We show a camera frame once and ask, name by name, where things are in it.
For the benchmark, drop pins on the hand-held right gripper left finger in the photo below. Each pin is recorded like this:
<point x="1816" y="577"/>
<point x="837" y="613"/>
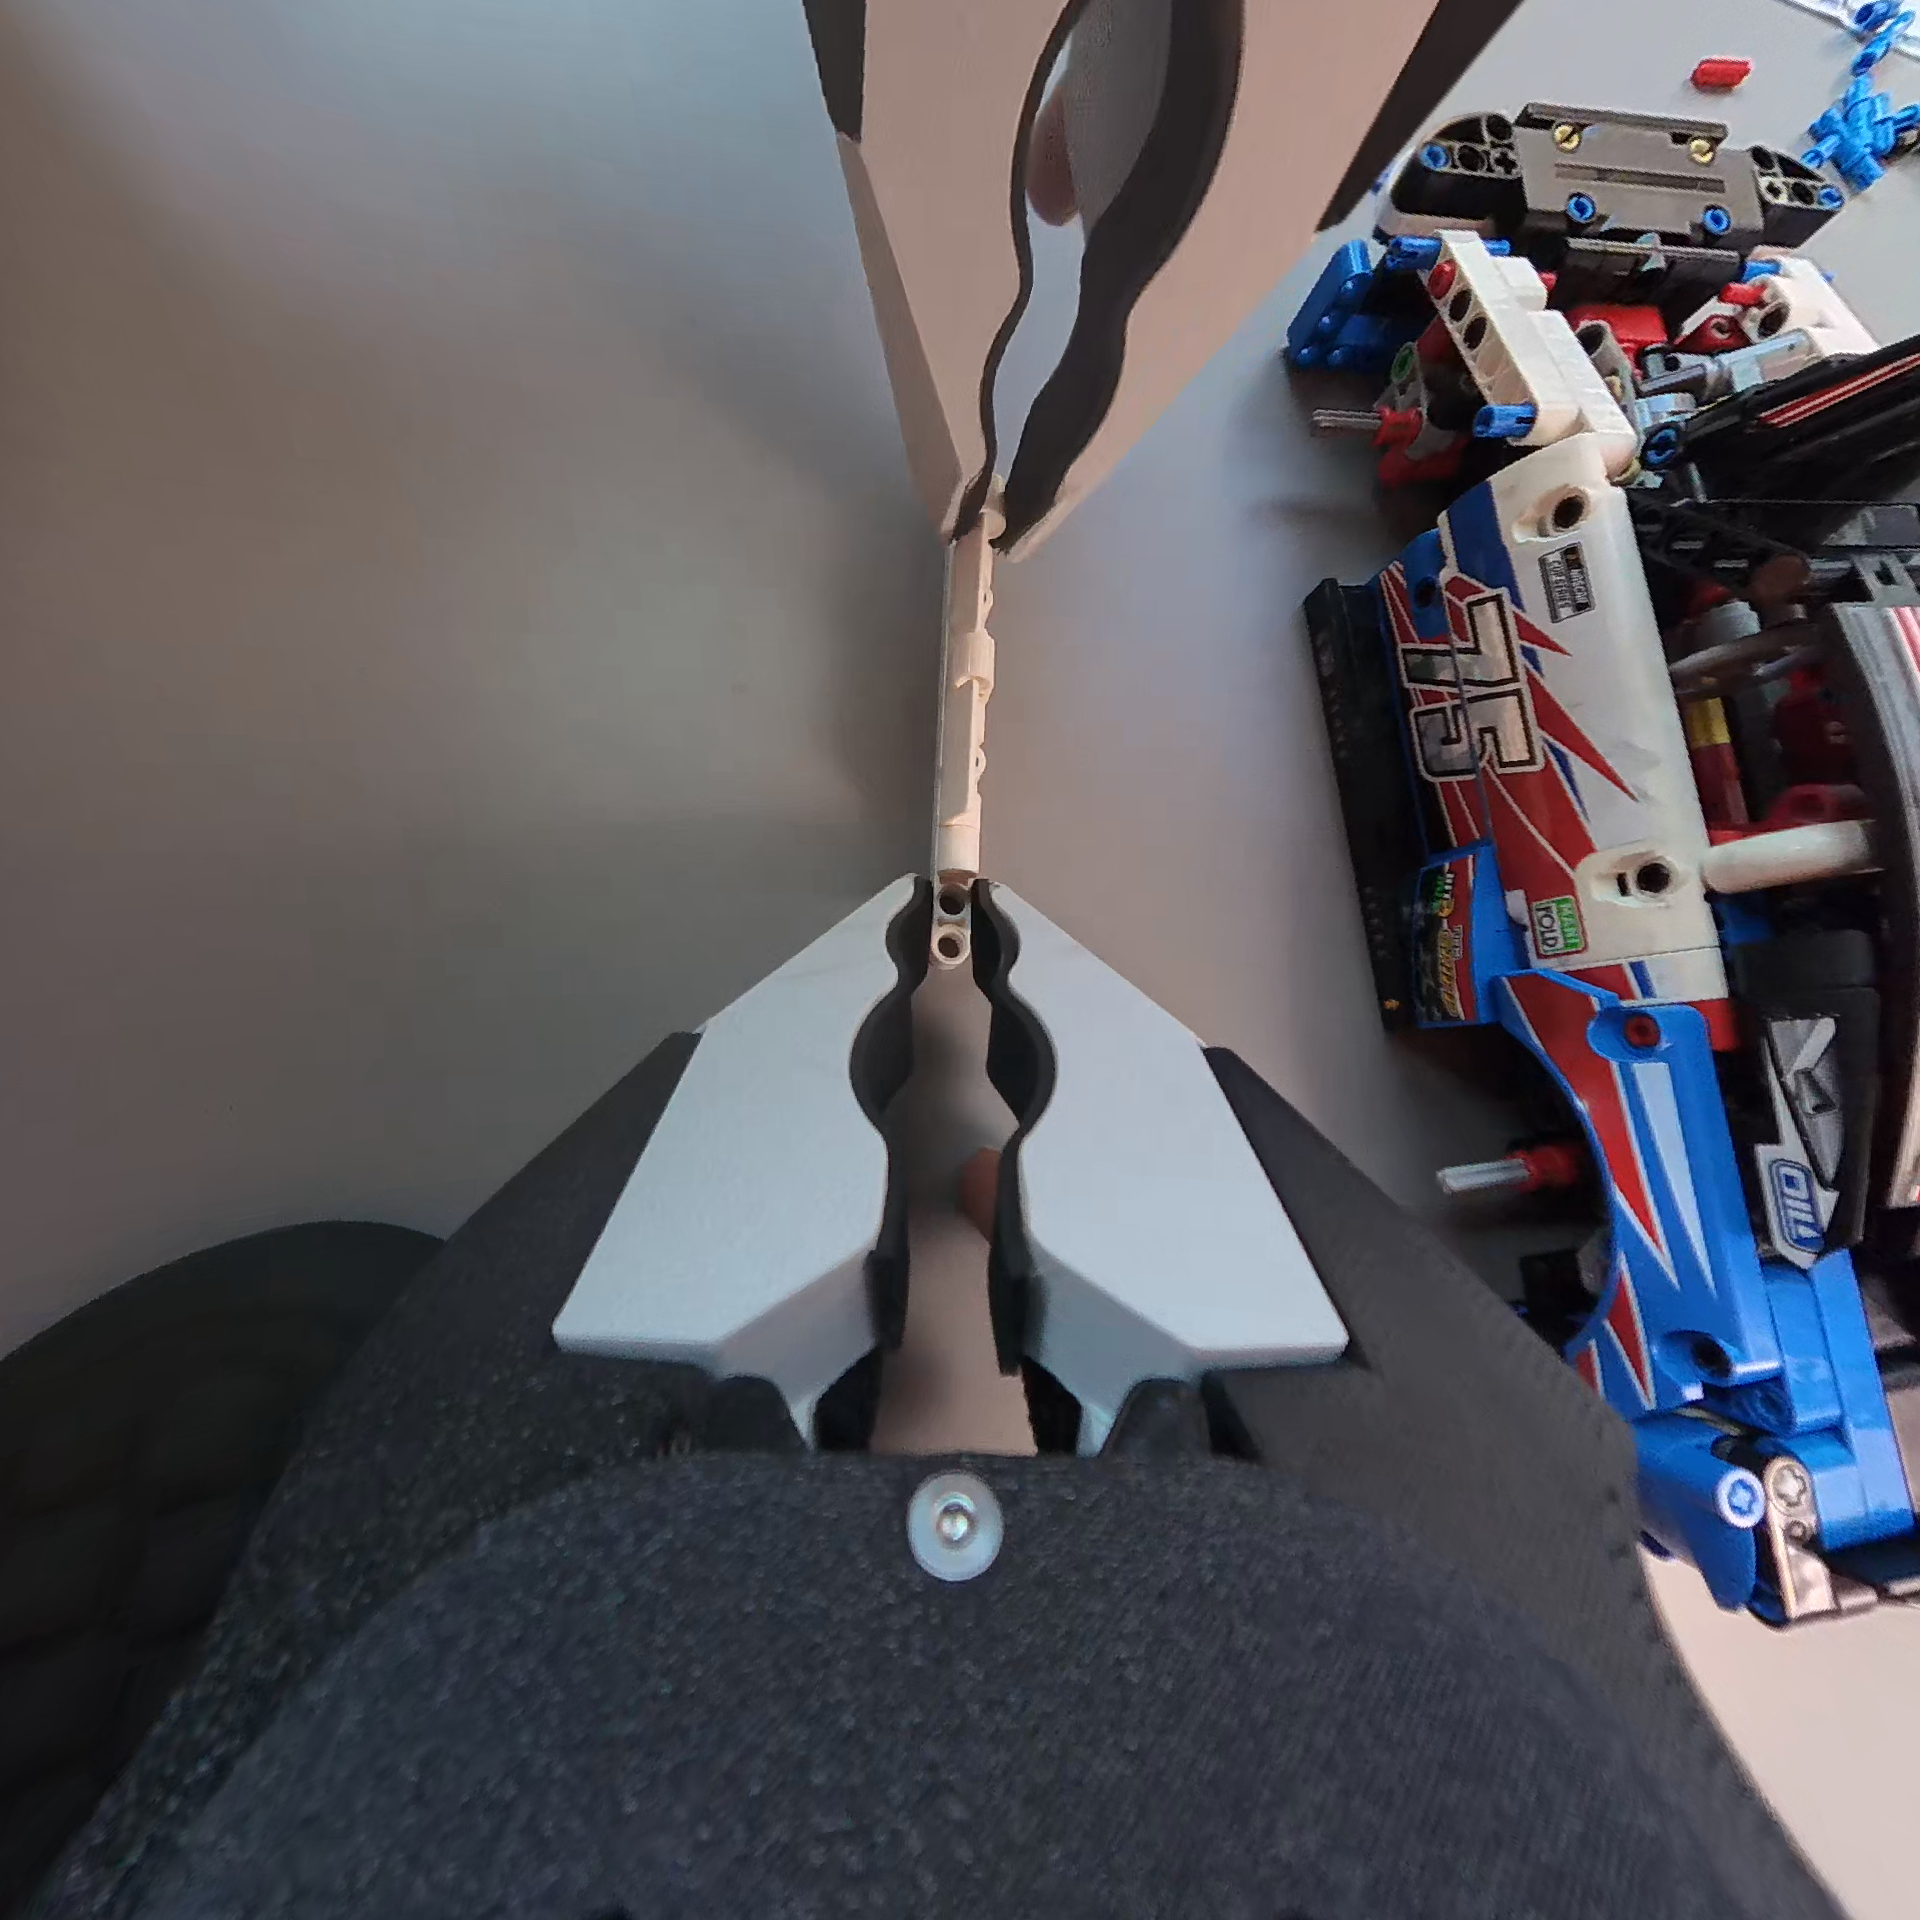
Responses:
<point x="720" y="1185"/>

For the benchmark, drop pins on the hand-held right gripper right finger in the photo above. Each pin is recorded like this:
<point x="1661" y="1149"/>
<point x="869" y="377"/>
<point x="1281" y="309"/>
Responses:
<point x="1170" y="1199"/>

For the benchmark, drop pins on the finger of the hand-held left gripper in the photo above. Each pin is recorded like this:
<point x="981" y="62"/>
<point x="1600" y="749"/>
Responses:
<point x="1233" y="256"/>
<point x="930" y="225"/>

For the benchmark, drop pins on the white toy brick beam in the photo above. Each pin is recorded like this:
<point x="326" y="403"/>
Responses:
<point x="960" y="721"/>

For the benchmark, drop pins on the grey desk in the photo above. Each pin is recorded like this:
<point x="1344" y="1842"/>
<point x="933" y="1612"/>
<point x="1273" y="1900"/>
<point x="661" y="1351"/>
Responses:
<point x="375" y="602"/>

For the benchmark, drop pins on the person's right hand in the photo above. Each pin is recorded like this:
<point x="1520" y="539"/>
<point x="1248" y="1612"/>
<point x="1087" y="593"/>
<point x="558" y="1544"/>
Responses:
<point x="977" y="1185"/>

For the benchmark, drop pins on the small red toy pin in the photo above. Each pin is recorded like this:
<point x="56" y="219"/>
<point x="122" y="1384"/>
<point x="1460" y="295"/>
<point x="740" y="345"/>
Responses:
<point x="1724" y="68"/>

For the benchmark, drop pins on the pile of blue toy connectors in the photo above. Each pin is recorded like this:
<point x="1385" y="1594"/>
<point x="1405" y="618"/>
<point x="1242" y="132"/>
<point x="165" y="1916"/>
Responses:
<point x="1861" y="129"/>

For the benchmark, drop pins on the toy brick race car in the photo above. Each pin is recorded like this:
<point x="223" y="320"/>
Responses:
<point x="1574" y="749"/>

